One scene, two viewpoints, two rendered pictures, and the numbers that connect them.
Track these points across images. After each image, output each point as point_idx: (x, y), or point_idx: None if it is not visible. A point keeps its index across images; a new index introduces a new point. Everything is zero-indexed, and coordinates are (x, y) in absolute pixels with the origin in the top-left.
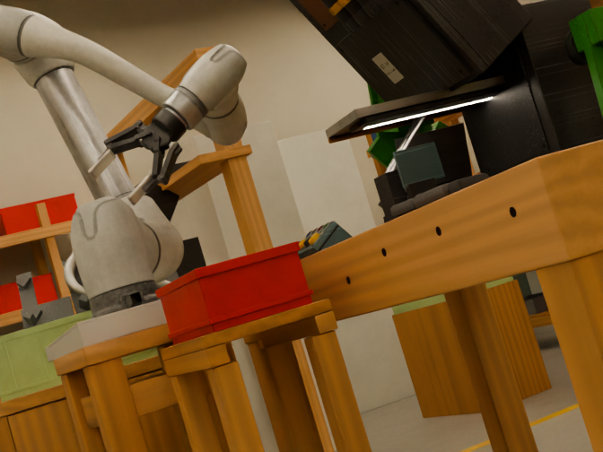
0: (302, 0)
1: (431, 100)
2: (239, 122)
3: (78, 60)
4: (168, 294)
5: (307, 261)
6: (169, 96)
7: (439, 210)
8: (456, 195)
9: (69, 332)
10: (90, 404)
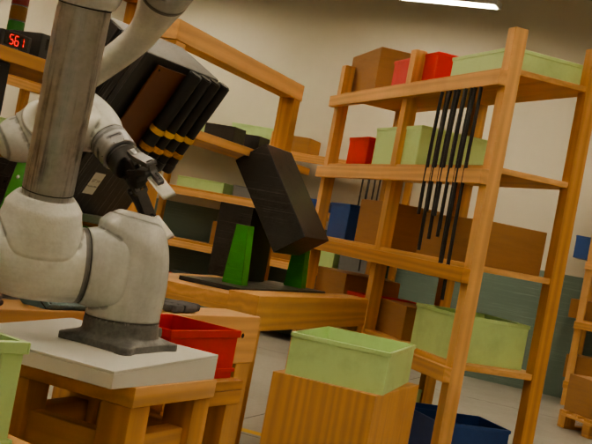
0: (128, 116)
1: None
2: None
3: (146, 50)
4: (188, 338)
5: (77, 315)
6: (129, 136)
7: (210, 321)
8: (222, 317)
9: (196, 360)
10: (159, 440)
